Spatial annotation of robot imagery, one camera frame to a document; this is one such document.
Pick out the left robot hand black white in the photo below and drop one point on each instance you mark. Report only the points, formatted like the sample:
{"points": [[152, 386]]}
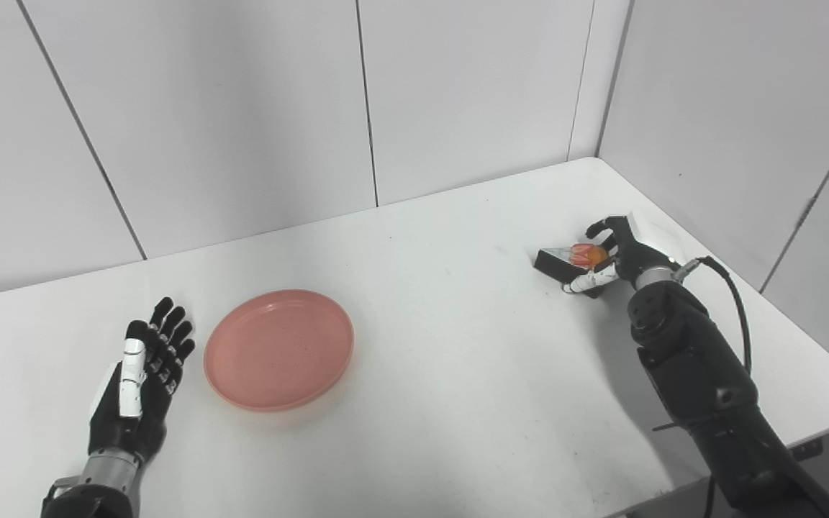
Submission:
{"points": [[141, 381]]}

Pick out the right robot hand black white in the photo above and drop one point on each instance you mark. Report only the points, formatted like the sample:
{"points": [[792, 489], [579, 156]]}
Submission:
{"points": [[619, 255]]}

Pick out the chocolate cake slice with fruit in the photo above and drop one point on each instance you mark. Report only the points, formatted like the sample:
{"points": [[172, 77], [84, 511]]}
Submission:
{"points": [[569, 262]]}

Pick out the pink round plate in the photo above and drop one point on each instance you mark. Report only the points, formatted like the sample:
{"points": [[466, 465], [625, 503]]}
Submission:
{"points": [[278, 350]]}

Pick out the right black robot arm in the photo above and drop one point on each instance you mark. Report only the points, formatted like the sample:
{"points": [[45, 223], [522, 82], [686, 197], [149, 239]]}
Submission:
{"points": [[717, 388]]}

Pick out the black table frame bracket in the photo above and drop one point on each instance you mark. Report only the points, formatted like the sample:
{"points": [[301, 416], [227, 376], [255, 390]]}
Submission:
{"points": [[807, 450]]}

